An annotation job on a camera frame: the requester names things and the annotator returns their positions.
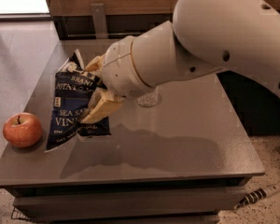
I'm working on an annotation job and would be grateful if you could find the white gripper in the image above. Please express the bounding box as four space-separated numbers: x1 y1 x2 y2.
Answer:
78 35 154 124

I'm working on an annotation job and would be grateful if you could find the blue chip bag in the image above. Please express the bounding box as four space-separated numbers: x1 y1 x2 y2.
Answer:
46 49 110 151

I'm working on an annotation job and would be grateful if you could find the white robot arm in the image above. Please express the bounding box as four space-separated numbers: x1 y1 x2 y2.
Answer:
80 0 280 124

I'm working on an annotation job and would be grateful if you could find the red apple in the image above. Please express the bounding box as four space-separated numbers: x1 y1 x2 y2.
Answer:
3 112 43 148

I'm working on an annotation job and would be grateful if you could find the clear plastic water bottle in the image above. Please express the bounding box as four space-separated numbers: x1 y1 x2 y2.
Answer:
136 88 161 107

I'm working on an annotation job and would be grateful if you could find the grey cabinet with drawers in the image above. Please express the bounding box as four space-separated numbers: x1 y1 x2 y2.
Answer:
0 36 267 224

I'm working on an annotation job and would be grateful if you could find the striped black white floor object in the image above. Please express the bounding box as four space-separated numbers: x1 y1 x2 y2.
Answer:
234 185 280 209

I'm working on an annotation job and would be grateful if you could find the left metal wall bracket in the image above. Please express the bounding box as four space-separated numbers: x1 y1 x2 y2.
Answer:
91 3 108 39

